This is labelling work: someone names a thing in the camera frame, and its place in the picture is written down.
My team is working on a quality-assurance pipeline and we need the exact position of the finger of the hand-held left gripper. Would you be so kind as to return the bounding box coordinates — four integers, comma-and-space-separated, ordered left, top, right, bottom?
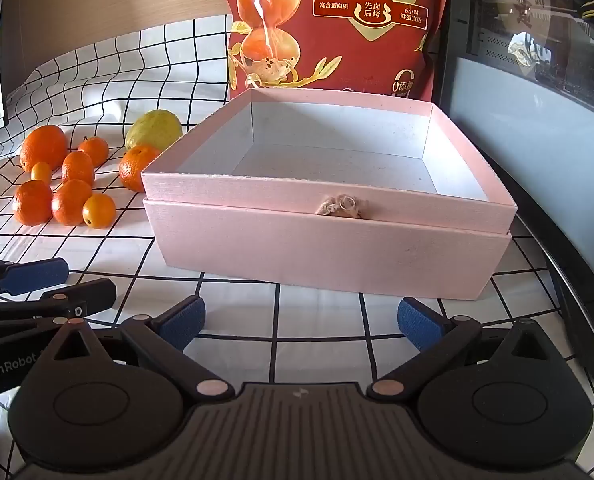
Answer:
0, 278, 118, 333
0, 257, 70, 306

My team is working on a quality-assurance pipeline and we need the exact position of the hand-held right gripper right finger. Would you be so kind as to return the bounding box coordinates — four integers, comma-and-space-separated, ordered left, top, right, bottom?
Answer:
367, 296, 562, 403

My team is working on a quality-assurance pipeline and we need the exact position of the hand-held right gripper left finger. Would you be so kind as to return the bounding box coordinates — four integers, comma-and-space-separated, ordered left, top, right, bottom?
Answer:
40, 296, 235, 404

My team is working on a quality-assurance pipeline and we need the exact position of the pink cardboard box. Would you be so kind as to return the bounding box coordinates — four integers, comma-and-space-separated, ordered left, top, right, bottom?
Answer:
141, 87, 518, 301

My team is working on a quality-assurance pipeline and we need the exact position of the large orange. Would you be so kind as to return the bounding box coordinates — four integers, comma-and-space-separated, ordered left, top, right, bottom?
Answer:
18, 125, 69, 173

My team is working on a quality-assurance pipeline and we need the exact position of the small tangerine with stem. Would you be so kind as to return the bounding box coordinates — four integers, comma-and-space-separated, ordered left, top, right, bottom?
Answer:
77, 136, 110, 168

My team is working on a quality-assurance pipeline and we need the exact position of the yellow-green guava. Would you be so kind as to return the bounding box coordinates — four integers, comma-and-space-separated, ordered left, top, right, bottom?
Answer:
124, 109, 183, 152

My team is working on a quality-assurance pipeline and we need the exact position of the white checkered tablecloth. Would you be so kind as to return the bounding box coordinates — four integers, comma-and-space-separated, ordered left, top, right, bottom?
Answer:
0, 14, 594, 480

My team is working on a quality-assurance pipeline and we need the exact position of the red orange-print gift box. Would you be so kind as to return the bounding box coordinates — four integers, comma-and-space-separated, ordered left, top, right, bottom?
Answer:
221, 0, 454, 108

